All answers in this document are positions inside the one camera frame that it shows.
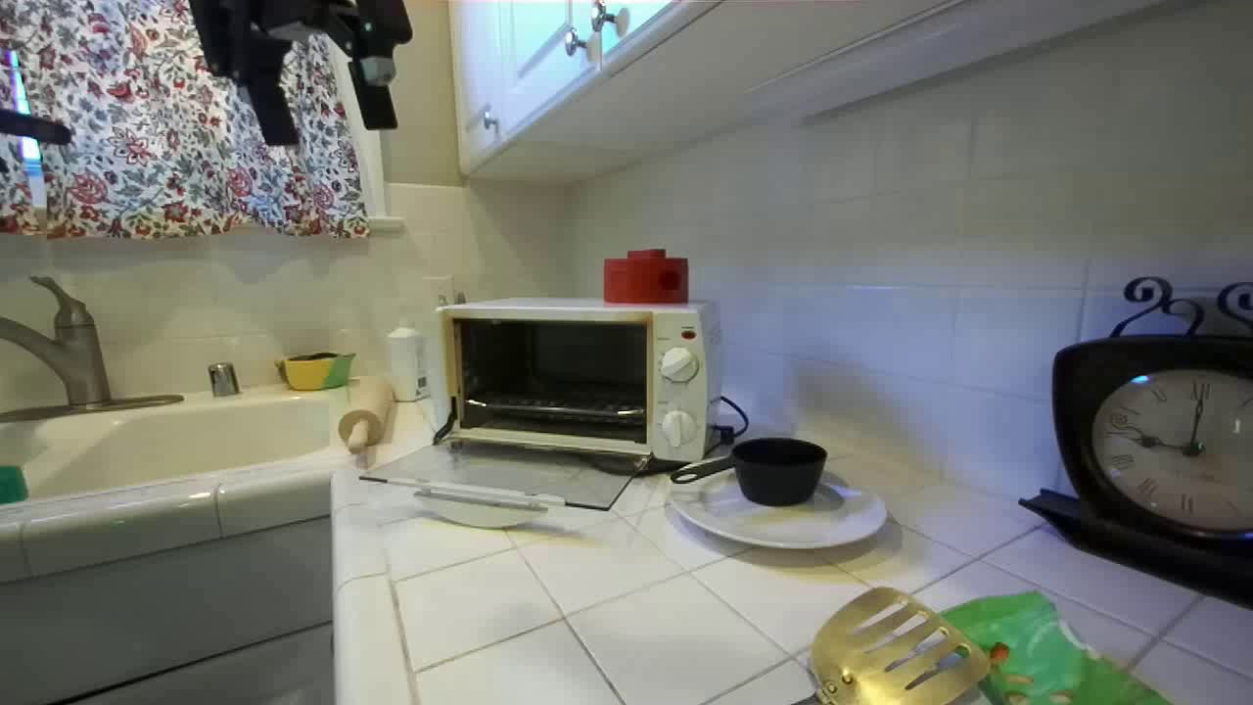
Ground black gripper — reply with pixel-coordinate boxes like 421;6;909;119
188;0;414;149

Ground black bowl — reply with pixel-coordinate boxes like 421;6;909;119
671;434;831;507

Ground floral window curtain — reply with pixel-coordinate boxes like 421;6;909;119
0;0;376;245

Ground yellow green small bowl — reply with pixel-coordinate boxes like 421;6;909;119
273;349;361;395

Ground white plastic bottle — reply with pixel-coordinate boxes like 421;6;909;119
384;323;434;405

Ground wooden rolling pin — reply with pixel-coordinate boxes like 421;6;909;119
333;375;401;464

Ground chrome sink faucet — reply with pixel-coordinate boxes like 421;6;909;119
0;268;188;424

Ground red round container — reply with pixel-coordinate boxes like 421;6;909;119
601;245;692;310

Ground white sink basin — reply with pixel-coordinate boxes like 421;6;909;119
0;386;354;507

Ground glass toaster oven door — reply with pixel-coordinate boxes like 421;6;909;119
357;438;640;533

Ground white toaster oven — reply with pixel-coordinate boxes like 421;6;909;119
434;293;722;471

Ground white round plate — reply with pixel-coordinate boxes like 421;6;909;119
667;464;892;553

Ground green and red utensils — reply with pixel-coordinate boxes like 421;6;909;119
808;582;1003;705

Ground black framed table clock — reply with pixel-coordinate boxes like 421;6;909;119
1017;272;1253;612

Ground green cashew snack bag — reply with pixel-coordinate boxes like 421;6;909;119
938;587;1172;705

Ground white upper wall cabinet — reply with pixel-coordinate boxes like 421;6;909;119
448;0;1179;187

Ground black toaster power cable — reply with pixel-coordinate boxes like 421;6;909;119
671;386;755;481

